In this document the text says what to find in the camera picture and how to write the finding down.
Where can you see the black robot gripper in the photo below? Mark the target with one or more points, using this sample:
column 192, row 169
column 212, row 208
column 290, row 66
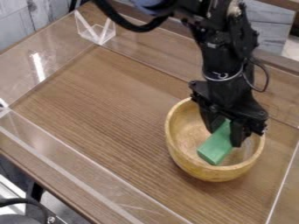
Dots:
column 225, row 97

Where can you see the green rectangular block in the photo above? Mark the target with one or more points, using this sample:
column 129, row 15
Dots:
column 217, row 147

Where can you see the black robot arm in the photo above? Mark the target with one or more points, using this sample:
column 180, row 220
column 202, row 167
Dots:
column 228, row 40

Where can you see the brown wooden bowl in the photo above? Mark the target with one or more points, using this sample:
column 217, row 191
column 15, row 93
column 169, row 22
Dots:
column 186, row 133

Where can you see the black metal table leg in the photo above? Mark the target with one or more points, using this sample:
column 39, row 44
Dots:
column 35, row 191

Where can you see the clear acrylic tray wall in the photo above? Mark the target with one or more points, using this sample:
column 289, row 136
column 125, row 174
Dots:
column 81, row 182

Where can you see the clear acrylic corner bracket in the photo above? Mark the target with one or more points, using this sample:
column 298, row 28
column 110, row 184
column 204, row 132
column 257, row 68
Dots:
column 100, row 34

